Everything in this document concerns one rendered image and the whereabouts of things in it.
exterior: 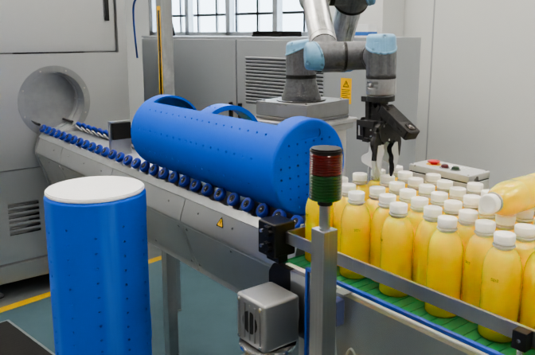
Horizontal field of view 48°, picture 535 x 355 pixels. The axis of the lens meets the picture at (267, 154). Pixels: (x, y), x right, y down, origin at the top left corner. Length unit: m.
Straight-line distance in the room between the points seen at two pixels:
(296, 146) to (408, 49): 2.09
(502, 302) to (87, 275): 1.07
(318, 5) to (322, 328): 0.94
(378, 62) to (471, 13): 3.01
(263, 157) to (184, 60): 2.86
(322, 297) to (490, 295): 0.31
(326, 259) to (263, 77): 2.79
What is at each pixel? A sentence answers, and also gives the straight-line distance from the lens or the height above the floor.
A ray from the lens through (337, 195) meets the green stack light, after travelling 1.14.
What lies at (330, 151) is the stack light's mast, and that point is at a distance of 1.12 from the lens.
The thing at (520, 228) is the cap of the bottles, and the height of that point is 1.10.
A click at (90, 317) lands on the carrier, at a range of 1.79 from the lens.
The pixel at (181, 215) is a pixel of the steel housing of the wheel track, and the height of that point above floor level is 0.85.
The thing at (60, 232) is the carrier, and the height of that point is 0.94.
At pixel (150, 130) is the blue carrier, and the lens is 2.22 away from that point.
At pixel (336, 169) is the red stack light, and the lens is 1.13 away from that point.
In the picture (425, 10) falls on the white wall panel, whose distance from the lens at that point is 4.66.
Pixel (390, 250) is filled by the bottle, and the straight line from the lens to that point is 1.35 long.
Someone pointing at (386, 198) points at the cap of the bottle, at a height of 1.10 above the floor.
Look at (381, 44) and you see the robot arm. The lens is 1.51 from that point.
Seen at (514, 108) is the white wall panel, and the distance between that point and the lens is 4.38.
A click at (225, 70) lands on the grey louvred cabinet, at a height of 1.22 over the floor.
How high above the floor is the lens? 1.47
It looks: 11 degrees down
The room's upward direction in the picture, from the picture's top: straight up
